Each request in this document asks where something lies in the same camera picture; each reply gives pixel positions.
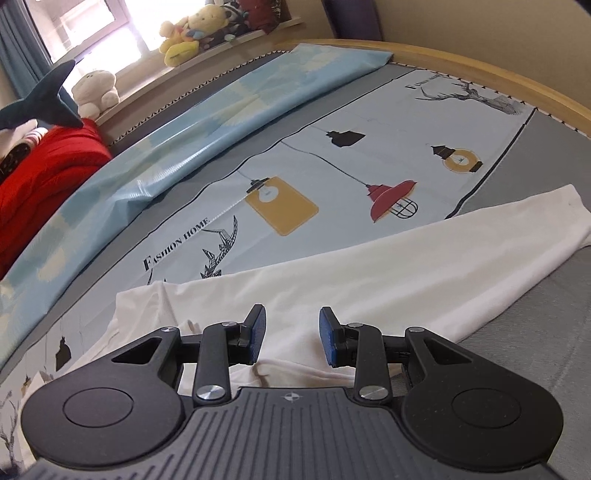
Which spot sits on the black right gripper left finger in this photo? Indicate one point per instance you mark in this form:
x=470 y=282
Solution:
x=131 y=402

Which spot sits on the white long-sleeve shirt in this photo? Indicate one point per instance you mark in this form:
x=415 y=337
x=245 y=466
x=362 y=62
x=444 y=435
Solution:
x=452 y=276

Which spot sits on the light blue folded quilt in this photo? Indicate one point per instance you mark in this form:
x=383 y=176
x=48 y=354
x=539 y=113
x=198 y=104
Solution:
x=114 y=196

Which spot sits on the dark blue box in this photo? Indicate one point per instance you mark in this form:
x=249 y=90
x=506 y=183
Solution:
x=354 y=19

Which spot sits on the white plush toy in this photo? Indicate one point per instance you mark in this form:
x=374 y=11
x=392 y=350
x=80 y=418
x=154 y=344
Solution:
x=95 y=93

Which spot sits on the red knitted blanket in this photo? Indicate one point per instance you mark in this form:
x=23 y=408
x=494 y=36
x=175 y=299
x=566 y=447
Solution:
x=64 y=159

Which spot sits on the printed light blue bed sheet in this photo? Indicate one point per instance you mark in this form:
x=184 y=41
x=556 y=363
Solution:
x=398 y=148

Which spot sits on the stack of folded clothes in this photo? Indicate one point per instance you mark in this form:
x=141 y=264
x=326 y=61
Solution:
x=17 y=144

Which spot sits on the blue window curtain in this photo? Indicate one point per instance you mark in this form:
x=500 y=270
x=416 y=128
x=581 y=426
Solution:
x=24 y=57

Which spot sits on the wooden bed frame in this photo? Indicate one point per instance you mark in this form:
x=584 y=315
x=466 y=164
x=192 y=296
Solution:
x=549 y=101

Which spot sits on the yellow plush toy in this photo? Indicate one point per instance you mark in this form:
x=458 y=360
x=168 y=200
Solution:
x=181 y=40

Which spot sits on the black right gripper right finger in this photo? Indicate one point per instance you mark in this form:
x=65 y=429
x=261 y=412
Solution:
x=454 y=405

